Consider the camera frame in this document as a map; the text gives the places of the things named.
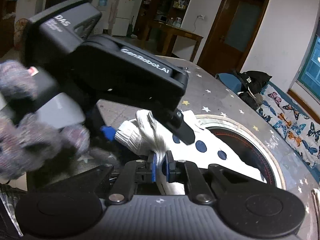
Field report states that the white navy polka dot garment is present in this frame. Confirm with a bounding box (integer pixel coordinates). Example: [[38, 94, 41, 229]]
[[115, 109, 266, 183]]

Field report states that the grey knit gloved hand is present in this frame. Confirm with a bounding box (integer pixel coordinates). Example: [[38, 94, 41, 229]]
[[1, 60, 90, 180]]

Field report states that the round induction cooktop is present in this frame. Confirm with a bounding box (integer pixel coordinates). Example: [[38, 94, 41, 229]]
[[196, 114, 287, 190]]

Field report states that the white refrigerator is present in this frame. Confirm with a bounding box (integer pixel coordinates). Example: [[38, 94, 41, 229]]
[[108, 0, 135, 36]]

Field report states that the black bag on sofa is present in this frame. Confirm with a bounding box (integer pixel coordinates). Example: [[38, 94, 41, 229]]
[[232, 70, 272, 111]]

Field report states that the dark wooden side table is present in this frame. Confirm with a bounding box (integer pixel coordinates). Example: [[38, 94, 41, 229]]
[[140, 20, 203, 62]]

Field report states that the dark wooden door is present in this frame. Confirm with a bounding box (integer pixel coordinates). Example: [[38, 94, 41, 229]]
[[197, 0, 270, 76]]

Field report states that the dark wooden shelf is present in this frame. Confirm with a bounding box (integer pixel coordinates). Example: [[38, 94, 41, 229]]
[[133, 0, 190, 39]]

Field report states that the butterfly print pillow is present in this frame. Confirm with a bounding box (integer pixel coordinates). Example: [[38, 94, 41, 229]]
[[257, 84, 319, 168]]

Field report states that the green framed window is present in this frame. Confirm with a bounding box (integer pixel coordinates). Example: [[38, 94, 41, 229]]
[[298, 23, 320, 99]]

